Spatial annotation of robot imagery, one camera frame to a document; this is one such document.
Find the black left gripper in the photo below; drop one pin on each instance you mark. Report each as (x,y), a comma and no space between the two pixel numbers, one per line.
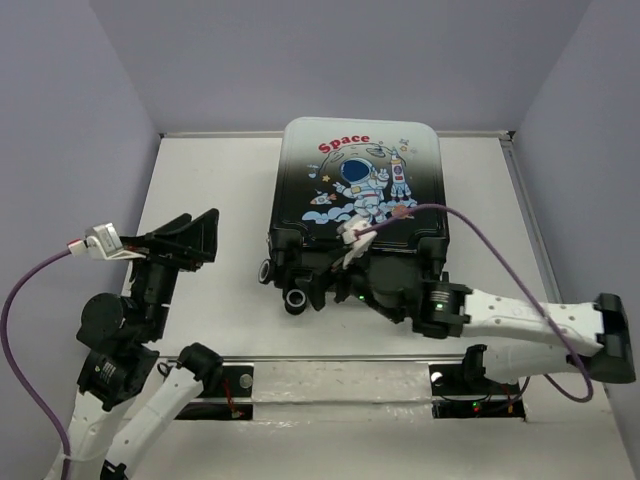
(200,237)

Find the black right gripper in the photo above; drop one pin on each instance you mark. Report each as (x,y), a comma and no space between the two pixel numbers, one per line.
(315,283)

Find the black space-print kids suitcase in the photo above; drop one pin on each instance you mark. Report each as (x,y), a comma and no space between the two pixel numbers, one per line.
(330,169)

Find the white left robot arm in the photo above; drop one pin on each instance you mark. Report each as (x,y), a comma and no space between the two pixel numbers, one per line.
(118,329)

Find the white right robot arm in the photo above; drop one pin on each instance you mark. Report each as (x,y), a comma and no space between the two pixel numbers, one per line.
(590,337)

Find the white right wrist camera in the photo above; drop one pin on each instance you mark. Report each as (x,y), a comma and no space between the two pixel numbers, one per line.
(357,235)

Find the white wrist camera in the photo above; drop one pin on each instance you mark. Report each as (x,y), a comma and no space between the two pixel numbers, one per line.
(357,235)
(102,242)

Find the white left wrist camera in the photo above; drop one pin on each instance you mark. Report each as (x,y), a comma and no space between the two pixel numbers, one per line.
(102,242)

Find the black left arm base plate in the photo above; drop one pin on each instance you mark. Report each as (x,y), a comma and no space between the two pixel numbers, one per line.
(230,400)

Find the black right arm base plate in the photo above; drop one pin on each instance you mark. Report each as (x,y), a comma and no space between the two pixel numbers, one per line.
(461,390)

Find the aluminium table edge rail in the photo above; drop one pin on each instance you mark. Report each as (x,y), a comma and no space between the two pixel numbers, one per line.
(529,217)

